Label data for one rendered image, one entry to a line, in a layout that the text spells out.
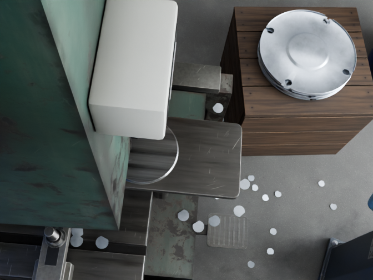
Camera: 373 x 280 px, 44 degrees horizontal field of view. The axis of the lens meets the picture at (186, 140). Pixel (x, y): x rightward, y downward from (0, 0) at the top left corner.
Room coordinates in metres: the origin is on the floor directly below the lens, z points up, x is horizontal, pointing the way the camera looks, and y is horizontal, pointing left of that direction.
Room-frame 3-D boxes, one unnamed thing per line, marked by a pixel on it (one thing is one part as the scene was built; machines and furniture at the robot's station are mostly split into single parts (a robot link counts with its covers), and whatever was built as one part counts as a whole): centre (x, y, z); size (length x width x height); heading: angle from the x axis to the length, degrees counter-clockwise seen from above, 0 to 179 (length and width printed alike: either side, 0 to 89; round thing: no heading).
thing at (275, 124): (0.82, -0.31, 0.18); 0.40 x 0.38 x 0.35; 102
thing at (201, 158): (0.28, 0.02, 0.72); 0.25 x 0.14 x 0.14; 95
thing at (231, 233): (0.28, 0.06, 0.14); 0.59 x 0.10 x 0.05; 95
